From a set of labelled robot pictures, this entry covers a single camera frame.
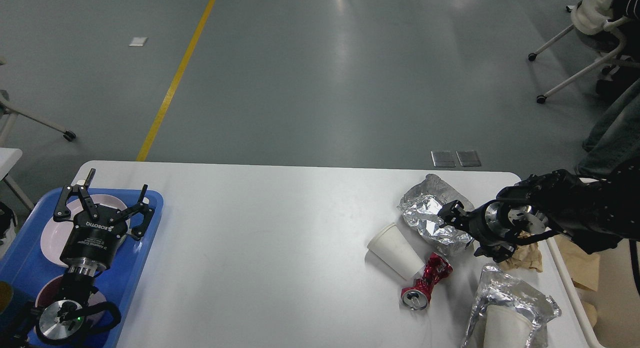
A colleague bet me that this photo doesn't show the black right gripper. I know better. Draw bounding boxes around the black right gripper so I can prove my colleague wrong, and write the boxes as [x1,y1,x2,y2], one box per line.
[437,200,517,263]

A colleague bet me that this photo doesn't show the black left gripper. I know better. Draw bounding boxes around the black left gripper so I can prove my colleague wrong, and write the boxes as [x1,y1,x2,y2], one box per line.
[52,169,155,274]

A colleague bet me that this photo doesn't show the pink plate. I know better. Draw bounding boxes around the pink plate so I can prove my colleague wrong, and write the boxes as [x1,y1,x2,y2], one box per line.
[39,194,126,268]

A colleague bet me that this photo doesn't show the brown paper ball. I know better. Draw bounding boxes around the brown paper ball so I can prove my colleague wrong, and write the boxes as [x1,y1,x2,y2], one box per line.
[498,242,544,273]

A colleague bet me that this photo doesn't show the foil small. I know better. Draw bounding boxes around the foil small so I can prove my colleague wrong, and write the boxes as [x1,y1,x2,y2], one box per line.
[461,264,562,347]

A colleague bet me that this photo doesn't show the foil large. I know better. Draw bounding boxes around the foil large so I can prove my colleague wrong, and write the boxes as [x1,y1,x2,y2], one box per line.
[397,174,474,257]

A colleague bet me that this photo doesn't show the pink mug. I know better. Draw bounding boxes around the pink mug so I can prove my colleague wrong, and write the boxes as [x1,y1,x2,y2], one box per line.
[35,275,106,325]

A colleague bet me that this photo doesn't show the dark green mug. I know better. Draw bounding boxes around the dark green mug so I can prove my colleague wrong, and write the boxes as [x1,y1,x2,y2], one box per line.
[0,280,37,342]

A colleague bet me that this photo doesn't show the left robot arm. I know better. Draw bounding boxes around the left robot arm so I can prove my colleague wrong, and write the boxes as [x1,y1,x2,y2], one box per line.
[1,169,163,347]

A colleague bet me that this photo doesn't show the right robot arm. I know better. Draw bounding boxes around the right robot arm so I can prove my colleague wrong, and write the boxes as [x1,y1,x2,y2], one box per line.
[437,157,640,286]

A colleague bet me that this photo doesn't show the green plate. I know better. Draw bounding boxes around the green plate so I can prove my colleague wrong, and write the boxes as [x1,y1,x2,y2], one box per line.
[114,208,131,244]

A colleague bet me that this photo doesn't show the floor outlet plate right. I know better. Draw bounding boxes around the floor outlet plate right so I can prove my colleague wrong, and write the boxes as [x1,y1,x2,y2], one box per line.
[455,150,482,168]

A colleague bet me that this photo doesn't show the floor outlet plate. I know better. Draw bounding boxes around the floor outlet plate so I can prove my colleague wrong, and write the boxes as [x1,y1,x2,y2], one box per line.
[455,150,482,168]
[430,150,457,168]

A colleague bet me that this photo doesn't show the floor outlet plate left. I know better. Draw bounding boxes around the floor outlet plate left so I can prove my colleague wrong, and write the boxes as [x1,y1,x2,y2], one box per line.
[430,150,457,168]

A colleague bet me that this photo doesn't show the crushed red can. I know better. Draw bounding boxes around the crushed red can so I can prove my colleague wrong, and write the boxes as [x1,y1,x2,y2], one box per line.
[400,252,453,311]

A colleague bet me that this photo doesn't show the white side table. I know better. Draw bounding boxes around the white side table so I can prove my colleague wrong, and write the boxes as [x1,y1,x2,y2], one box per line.
[0,147,35,212]

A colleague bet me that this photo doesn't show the brown paper bag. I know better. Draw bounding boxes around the brown paper bag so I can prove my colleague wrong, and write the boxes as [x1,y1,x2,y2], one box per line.
[554,236,601,291]

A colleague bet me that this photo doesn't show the beige plastic bin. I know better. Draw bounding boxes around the beige plastic bin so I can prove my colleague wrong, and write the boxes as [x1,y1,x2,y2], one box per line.
[539,238,639,347]

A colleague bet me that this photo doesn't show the person in jeans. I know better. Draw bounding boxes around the person in jeans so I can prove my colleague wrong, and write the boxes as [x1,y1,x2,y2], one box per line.
[574,80,640,178]

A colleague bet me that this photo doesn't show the office chair right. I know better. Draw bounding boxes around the office chair right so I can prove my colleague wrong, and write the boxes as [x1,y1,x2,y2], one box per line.
[527,0,639,104]

